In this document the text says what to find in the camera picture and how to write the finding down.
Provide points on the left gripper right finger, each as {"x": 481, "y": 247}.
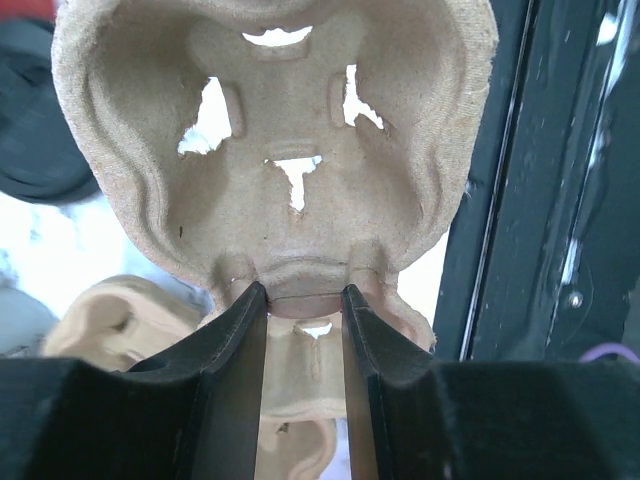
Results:
{"x": 411, "y": 416}

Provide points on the black cup lid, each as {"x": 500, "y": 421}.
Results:
{"x": 40, "y": 161}

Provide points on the brown cardboard cup carrier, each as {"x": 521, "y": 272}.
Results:
{"x": 119, "y": 322}

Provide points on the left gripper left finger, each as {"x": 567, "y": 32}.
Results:
{"x": 191, "y": 411}

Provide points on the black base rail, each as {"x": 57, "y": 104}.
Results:
{"x": 542, "y": 260}

